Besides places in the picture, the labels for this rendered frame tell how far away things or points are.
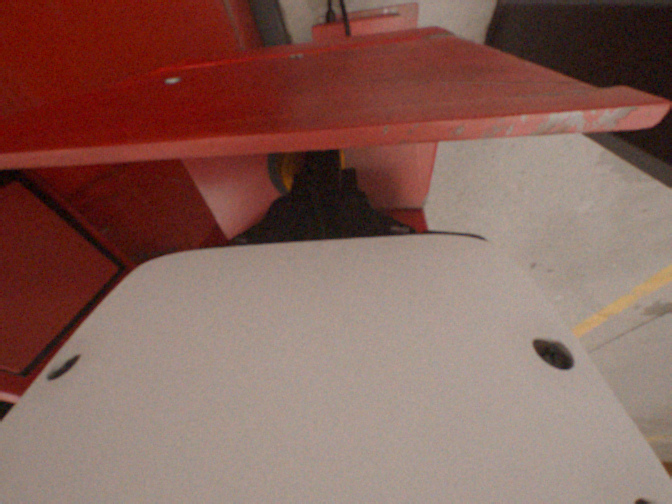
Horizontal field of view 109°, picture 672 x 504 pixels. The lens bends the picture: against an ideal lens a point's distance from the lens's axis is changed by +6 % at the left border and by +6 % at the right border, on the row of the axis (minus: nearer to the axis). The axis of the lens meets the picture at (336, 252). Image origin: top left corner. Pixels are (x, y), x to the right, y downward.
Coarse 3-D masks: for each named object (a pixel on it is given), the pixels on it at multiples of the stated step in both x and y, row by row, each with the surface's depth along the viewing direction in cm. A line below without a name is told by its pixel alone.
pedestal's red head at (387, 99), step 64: (192, 64) 12; (256, 64) 10; (320, 64) 9; (384, 64) 7; (448, 64) 6; (512, 64) 6; (0, 128) 7; (64, 128) 6; (128, 128) 5; (192, 128) 4; (256, 128) 4; (320, 128) 4; (384, 128) 4; (448, 128) 3; (512, 128) 3; (576, 128) 3; (256, 192) 14; (384, 192) 16; (0, 384) 8
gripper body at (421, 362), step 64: (192, 256) 6; (256, 256) 6; (320, 256) 6; (384, 256) 5; (448, 256) 5; (128, 320) 5; (192, 320) 5; (256, 320) 4; (320, 320) 4; (384, 320) 4; (448, 320) 4; (512, 320) 4; (64, 384) 4; (128, 384) 4; (192, 384) 4; (256, 384) 3; (320, 384) 3; (384, 384) 3; (448, 384) 3; (512, 384) 3; (576, 384) 3; (0, 448) 4; (64, 448) 3; (128, 448) 3; (192, 448) 3; (256, 448) 3; (320, 448) 3; (384, 448) 3; (448, 448) 3; (512, 448) 3; (576, 448) 3; (640, 448) 3
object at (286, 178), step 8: (280, 152) 13; (288, 152) 12; (296, 152) 12; (304, 152) 12; (280, 160) 12; (288, 160) 12; (296, 160) 12; (280, 168) 13; (288, 168) 12; (296, 168) 13; (280, 176) 13; (288, 176) 13; (288, 184) 13
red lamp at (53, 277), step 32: (0, 192) 7; (0, 224) 7; (32, 224) 8; (64, 224) 9; (0, 256) 7; (32, 256) 8; (64, 256) 9; (96, 256) 10; (0, 288) 7; (32, 288) 8; (64, 288) 9; (96, 288) 10; (0, 320) 7; (32, 320) 8; (64, 320) 9; (0, 352) 8; (32, 352) 8
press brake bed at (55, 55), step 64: (0, 0) 15; (64, 0) 18; (128, 0) 22; (192, 0) 30; (256, 0) 57; (0, 64) 14; (64, 64) 17; (128, 64) 22; (64, 192) 16; (128, 192) 21; (192, 192) 27; (128, 256) 20
